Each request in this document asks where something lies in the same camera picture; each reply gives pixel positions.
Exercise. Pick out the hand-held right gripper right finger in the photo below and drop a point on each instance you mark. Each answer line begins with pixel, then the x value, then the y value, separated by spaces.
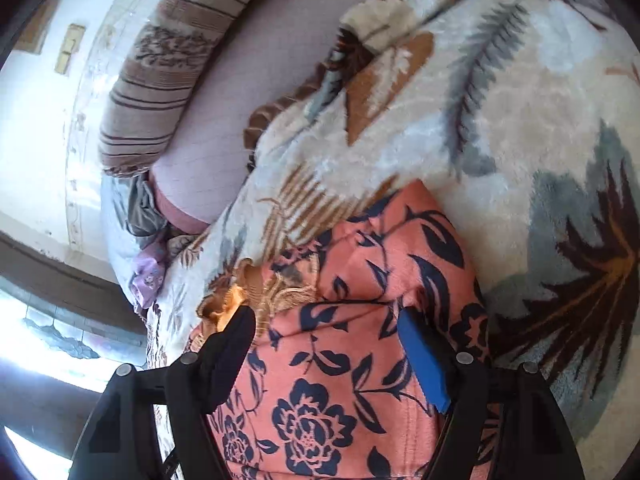
pixel 425 360

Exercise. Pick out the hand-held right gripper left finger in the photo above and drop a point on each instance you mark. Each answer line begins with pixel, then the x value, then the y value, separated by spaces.
pixel 230 342

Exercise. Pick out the orange floral dress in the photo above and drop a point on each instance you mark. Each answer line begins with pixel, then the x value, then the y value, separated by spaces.
pixel 350 320

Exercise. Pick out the purple printed cloth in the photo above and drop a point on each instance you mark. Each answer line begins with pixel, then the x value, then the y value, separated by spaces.
pixel 149 280

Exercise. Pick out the grey-blue pillow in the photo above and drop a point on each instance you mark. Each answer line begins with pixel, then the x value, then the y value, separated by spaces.
pixel 117 220

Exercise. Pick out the cream floral fleece blanket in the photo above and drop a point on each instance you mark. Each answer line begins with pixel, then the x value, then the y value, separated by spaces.
pixel 500 110

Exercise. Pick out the pink bolster cushion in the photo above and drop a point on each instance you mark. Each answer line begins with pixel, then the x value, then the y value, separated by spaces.
pixel 260 75

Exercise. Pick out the long striped floral pillow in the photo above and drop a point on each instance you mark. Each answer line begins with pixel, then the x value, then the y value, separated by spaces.
pixel 165 75

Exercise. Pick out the brown wooden window frame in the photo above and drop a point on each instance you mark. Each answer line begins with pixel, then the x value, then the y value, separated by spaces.
pixel 60 272

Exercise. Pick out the beige wall switch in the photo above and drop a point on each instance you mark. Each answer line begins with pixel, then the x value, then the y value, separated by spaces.
pixel 71 50

